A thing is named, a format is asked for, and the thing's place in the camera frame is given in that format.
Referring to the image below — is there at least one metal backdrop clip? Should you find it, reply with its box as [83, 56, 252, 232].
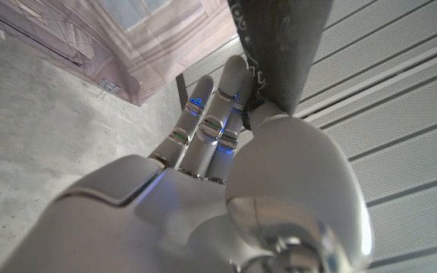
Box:
[99, 78, 121, 98]

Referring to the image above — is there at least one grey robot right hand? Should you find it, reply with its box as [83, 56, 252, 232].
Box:
[0, 55, 373, 273]

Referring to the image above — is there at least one black paisley bandana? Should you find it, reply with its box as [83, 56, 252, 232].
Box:
[228, 0, 333, 132]

